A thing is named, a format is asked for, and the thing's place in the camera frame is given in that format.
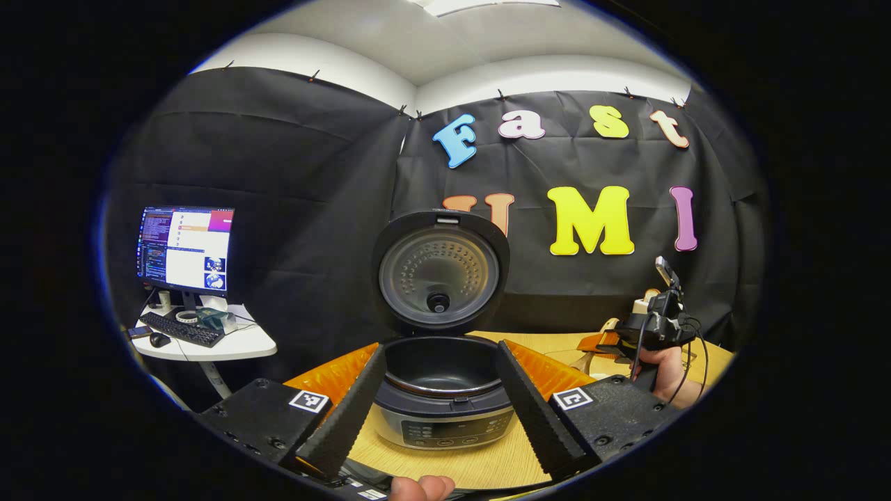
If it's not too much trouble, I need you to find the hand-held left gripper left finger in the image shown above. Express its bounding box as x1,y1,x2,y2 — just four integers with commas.
198,341,387,481

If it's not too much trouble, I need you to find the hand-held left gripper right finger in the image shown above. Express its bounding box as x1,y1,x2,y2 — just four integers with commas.
496,340,686,482

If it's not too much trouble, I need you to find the wooden spoon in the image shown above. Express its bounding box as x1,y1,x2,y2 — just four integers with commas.
571,317,622,376

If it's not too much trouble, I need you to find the silver black rice cooker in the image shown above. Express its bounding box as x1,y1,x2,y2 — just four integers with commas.
371,209,516,451

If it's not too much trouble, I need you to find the white toaster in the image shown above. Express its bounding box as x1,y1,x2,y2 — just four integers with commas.
630,287,662,315

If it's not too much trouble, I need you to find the white side table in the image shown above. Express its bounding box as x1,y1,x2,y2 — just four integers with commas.
129,303,278,401

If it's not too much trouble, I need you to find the teal plastic bag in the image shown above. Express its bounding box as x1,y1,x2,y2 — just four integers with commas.
195,308,237,332

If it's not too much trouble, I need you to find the black keyboard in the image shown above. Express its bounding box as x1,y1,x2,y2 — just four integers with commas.
139,311,225,349

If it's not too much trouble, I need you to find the computer monitor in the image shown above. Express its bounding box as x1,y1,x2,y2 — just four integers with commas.
137,205,235,312

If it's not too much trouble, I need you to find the ceiling light panel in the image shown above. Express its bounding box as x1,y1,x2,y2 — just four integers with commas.
418,0,561,18

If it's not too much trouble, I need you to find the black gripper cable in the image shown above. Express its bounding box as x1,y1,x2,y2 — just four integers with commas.
630,313,711,406

